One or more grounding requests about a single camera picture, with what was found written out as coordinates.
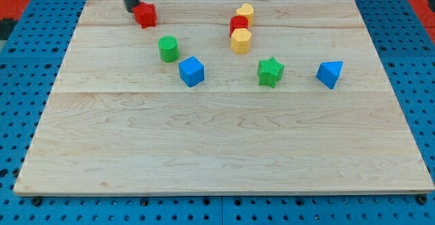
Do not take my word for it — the blue triangle block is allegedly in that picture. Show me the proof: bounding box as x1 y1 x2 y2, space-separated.
316 60 343 90

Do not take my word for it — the blue cube block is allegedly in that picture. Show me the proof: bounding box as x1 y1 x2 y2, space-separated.
178 56 205 87

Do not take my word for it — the red cylinder block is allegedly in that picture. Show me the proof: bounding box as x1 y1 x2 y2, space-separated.
229 16 249 36

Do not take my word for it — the green star block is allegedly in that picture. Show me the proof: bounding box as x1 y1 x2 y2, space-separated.
257 57 285 88

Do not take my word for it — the red star block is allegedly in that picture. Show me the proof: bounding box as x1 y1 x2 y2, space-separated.
133 2 158 29

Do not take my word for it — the yellow hexagon block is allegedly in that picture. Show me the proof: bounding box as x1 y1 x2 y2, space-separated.
230 28 252 54

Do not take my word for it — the green cylinder block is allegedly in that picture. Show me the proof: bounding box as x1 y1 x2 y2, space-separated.
158 35 179 63

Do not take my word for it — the light wooden board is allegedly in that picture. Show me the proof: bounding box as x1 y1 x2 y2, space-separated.
14 0 434 196

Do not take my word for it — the yellow heart block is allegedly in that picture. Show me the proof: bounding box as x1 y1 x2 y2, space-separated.
236 3 254 27

